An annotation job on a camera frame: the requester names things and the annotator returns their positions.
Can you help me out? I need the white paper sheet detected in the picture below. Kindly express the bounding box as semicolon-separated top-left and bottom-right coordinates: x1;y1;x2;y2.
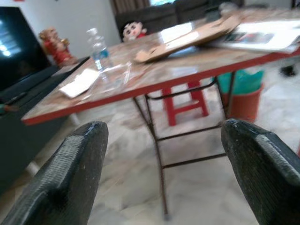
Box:
58;69;101;98

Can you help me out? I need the red plastic stool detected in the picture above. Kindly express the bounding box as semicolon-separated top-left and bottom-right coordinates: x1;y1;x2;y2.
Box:
161;79;210;127

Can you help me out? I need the white printed newspaper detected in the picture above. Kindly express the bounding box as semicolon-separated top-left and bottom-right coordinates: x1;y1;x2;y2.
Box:
208;20;300;53

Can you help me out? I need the clear plastic bag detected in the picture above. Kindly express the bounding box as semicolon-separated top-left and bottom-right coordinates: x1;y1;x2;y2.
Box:
98;61;132;93

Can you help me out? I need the orange rubbish bin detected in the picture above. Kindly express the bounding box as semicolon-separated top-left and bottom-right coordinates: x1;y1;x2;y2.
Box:
221;83;264;122

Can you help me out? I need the brown curtain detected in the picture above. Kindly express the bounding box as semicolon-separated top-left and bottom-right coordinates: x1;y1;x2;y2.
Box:
110;0;150;15

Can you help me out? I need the cartoon boy plush doll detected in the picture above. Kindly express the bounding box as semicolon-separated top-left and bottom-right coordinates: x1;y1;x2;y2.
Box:
122;21;148;42

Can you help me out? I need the clear plastic water bottle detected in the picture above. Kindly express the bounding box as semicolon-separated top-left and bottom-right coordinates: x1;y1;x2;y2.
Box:
86;27;113;72

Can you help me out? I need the brown cardboard box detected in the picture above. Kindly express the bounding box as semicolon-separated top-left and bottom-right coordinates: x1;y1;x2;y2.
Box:
135;15;242;64

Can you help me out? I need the black television screen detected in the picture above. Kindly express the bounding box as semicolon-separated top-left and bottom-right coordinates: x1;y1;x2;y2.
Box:
0;6;51;92

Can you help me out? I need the red and gold figurine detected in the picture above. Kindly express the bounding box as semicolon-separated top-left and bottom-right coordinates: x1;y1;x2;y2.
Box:
38;27;78;66

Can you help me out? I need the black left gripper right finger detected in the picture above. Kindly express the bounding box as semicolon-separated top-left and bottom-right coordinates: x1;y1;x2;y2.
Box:
221;118;300;225

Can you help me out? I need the green bin liner bag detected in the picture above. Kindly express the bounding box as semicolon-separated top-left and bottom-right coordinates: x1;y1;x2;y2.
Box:
217;69;265;94

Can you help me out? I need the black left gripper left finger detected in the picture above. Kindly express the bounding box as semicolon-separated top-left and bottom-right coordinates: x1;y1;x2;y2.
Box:
0;121;109;225

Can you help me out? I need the red-edged folding table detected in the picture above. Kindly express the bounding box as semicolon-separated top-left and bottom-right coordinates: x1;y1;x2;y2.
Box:
21;8;300;221

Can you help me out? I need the dark grey low cabinet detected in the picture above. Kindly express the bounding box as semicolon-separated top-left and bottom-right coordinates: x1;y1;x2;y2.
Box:
0;56;91;195

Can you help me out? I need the dark grey sofa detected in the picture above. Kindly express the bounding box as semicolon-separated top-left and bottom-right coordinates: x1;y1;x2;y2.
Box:
114;0;244;43

